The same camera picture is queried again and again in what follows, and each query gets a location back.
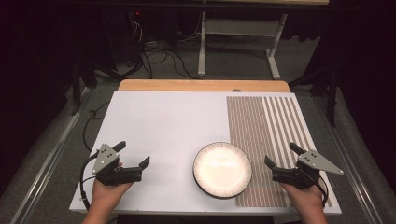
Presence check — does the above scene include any metal floor rail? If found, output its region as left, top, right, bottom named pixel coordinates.
left=312, top=94, right=389, bottom=224
left=10, top=88, right=92, bottom=224

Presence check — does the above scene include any brown striped placemat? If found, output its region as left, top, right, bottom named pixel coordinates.
left=225, top=95, right=333, bottom=208

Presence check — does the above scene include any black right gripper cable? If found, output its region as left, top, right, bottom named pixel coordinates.
left=306, top=172, right=330, bottom=208

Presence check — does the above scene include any person's right hand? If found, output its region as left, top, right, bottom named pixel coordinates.
left=279, top=182, right=325, bottom=212

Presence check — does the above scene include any white metal desk frame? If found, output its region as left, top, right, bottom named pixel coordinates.
left=197, top=10, right=290, bottom=80

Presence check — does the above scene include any person's left hand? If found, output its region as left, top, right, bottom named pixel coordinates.
left=92, top=161, right=134, bottom=204

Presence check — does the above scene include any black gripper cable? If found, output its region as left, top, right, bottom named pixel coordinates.
left=79, top=151, right=101, bottom=211
left=306, top=172, right=330, bottom=208

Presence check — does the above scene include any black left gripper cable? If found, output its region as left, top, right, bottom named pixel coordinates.
left=79, top=151, right=101, bottom=211

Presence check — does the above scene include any white table board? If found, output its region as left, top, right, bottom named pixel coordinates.
left=68, top=90, right=343, bottom=216

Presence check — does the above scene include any dark stand leg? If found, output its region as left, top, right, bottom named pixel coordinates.
left=68, top=57, right=98, bottom=117
left=289, top=60, right=341, bottom=128

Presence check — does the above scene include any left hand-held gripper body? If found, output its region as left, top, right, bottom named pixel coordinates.
left=91, top=143, right=143, bottom=187

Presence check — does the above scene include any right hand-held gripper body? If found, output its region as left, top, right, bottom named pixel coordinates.
left=272, top=149, right=345, bottom=190

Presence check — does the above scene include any bundle of black cables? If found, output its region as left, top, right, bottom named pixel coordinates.
left=129, top=18, right=202, bottom=80

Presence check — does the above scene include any white plate with dark rim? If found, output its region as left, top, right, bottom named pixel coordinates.
left=192, top=141, right=253, bottom=200

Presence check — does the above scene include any black floor cable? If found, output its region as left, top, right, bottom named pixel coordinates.
left=82, top=100, right=110, bottom=153

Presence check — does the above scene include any black computer tower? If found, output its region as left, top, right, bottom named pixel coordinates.
left=122, top=8, right=149, bottom=68

